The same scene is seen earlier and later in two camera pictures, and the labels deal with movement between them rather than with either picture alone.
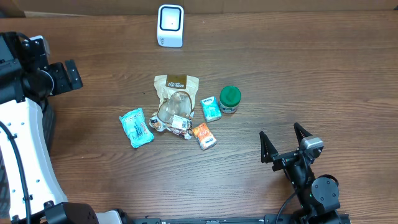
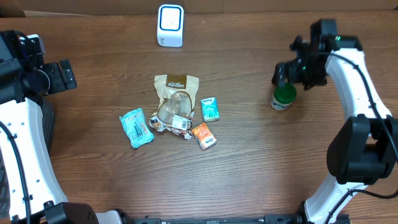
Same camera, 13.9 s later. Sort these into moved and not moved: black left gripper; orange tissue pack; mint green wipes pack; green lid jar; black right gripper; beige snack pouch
Moved: black right gripper; green lid jar
Not moved: black left gripper; beige snack pouch; orange tissue pack; mint green wipes pack
